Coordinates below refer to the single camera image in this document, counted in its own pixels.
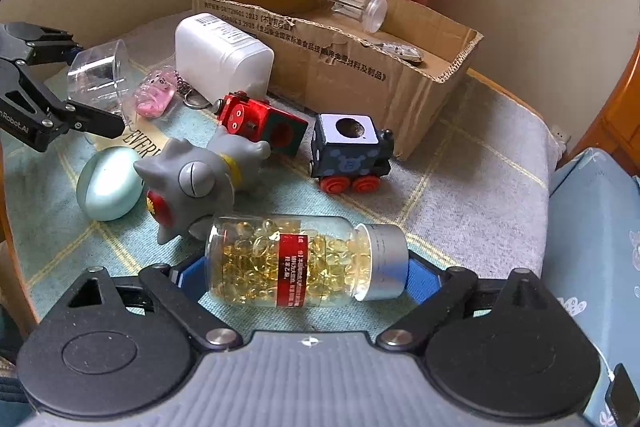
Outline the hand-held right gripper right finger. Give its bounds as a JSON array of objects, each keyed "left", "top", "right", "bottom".
[{"left": 377, "top": 252, "right": 558, "bottom": 350}]

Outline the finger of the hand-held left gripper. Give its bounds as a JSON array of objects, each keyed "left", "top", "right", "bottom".
[
  {"left": 0, "top": 59, "right": 126, "bottom": 140},
  {"left": 0, "top": 22, "right": 82, "bottom": 66}
]

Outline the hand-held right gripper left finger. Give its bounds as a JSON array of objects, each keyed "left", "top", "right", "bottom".
[{"left": 67, "top": 253, "right": 241, "bottom": 353}]

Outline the clear plastic cup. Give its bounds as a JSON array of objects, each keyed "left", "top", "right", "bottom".
[{"left": 67, "top": 39, "right": 132, "bottom": 120}]

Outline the teal egg-shaped case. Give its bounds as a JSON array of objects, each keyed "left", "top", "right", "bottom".
[{"left": 76, "top": 146, "right": 144, "bottom": 222}]

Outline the pink keychain toy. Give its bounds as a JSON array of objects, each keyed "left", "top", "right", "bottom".
[{"left": 133, "top": 67, "right": 177, "bottom": 118}]

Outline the yellow capsule bottle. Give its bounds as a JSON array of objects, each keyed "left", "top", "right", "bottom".
[{"left": 206, "top": 216, "right": 409, "bottom": 309}]

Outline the grey monster figure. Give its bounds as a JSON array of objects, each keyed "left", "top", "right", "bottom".
[{"left": 133, "top": 127, "right": 272, "bottom": 249}]

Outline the metal key ring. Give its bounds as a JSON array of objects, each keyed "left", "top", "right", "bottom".
[{"left": 174, "top": 76, "right": 213, "bottom": 111}]

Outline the white plastic bottle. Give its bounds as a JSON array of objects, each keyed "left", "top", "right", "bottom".
[{"left": 174, "top": 13, "right": 275, "bottom": 102}]

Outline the red toy train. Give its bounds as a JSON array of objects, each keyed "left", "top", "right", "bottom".
[{"left": 216, "top": 92, "right": 309, "bottom": 158}]

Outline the cardboard box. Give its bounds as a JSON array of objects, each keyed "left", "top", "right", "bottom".
[{"left": 191, "top": 0, "right": 485, "bottom": 160}]

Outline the black toy train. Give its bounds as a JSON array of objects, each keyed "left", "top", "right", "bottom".
[{"left": 309, "top": 113, "right": 395, "bottom": 196}]

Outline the blue floral bedding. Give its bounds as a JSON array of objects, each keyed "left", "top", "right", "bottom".
[{"left": 539, "top": 148, "right": 640, "bottom": 427}]

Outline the small metal trinket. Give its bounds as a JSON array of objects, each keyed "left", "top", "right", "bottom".
[{"left": 376, "top": 41, "right": 427, "bottom": 66}]

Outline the clear jar with lid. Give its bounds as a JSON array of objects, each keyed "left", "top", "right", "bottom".
[{"left": 320, "top": 0, "right": 389, "bottom": 34}]

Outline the white wall charger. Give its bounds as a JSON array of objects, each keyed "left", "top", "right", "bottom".
[{"left": 551, "top": 124, "right": 572, "bottom": 154}]

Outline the white cable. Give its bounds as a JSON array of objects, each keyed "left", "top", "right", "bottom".
[{"left": 594, "top": 344, "right": 617, "bottom": 380}]

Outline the wooden bed frame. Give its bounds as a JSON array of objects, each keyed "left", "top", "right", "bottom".
[{"left": 570, "top": 39, "right": 640, "bottom": 168}]

